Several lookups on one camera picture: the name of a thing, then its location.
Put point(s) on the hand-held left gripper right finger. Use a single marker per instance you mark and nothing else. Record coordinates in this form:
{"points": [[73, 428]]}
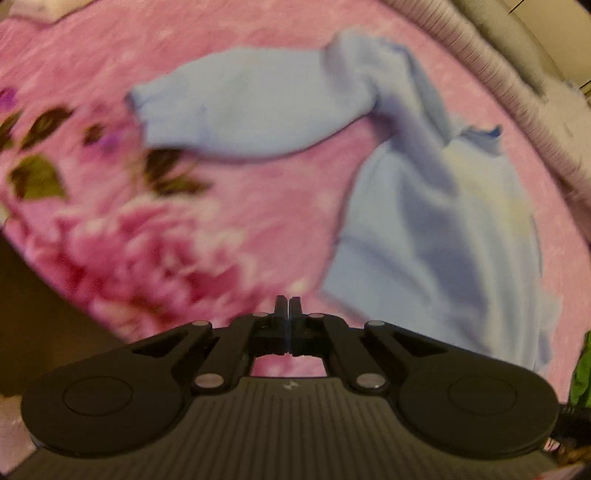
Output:
{"points": [[295, 325]]}

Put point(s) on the grey pillow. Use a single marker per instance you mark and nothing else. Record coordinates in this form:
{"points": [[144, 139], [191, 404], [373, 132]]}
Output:
{"points": [[508, 27]]}

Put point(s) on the green cloth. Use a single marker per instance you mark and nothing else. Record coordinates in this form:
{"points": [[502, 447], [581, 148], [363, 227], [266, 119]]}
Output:
{"points": [[582, 374]]}

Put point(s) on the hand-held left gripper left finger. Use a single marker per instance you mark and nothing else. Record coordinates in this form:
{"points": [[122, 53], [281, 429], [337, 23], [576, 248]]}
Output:
{"points": [[282, 325]]}

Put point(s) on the light blue sweater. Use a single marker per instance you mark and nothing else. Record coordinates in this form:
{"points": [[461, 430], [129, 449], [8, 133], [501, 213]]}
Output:
{"points": [[415, 230]]}

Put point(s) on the lilac striped duvet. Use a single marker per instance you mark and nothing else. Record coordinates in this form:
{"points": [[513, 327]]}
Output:
{"points": [[508, 78]]}

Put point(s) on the pink floral blanket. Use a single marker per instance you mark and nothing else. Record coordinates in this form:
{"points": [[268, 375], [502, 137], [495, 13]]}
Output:
{"points": [[277, 194]]}

